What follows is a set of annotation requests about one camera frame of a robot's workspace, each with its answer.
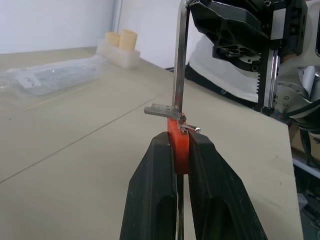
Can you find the shiny metal rod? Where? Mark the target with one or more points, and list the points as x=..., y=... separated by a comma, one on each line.
x=192, y=127

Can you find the cream yellow cylinder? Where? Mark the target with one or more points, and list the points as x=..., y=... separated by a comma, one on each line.
x=128, y=40
x=112, y=38

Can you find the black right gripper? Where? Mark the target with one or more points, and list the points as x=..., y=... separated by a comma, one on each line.
x=292, y=22

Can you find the small orange part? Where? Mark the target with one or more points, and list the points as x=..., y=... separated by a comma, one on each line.
x=181, y=152

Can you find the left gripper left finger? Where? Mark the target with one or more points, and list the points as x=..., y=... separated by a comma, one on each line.
x=152, y=190

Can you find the translucent white block holder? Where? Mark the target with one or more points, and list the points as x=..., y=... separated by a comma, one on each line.
x=125, y=58

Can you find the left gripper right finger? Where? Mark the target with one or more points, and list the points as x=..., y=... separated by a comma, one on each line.
x=217, y=197

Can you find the metal hex key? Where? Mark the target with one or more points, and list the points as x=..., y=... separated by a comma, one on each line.
x=180, y=62

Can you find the long clear plastic bag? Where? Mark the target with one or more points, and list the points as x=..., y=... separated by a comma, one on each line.
x=50, y=77

